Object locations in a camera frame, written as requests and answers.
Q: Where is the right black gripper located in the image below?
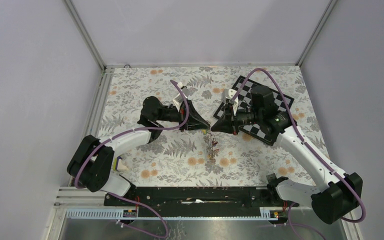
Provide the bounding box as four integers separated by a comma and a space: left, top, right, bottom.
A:
211, 103, 263, 136

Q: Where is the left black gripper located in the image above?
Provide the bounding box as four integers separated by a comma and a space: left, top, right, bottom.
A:
156, 98, 210, 133

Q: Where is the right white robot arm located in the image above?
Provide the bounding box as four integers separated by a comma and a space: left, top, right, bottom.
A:
211, 85, 363, 224

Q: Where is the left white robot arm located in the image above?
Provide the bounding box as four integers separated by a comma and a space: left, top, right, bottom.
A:
67, 96, 210, 206

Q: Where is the black white chessboard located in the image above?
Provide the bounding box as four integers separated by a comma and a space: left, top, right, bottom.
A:
213, 80, 294, 146

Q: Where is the floral tablecloth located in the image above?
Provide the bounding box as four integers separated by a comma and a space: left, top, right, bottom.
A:
97, 66, 328, 187

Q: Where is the yellow white wedge block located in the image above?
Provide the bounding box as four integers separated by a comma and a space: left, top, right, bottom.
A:
112, 156, 129, 172

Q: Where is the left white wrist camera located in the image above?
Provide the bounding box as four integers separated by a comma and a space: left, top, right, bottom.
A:
172, 86, 190, 112

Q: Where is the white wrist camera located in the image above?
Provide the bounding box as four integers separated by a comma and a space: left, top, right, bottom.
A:
221, 88, 239, 115
172, 86, 190, 112

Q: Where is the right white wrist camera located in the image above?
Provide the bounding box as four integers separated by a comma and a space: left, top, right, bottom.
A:
221, 88, 239, 115

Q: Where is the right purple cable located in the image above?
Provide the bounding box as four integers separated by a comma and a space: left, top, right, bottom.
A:
230, 68, 367, 240

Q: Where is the purple cable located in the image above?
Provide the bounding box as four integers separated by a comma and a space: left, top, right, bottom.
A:
230, 68, 367, 240
74, 79, 191, 239

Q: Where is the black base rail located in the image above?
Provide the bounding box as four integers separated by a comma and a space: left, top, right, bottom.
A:
104, 186, 291, 218

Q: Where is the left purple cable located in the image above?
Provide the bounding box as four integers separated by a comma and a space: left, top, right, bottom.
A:
74, 79, 191, 239

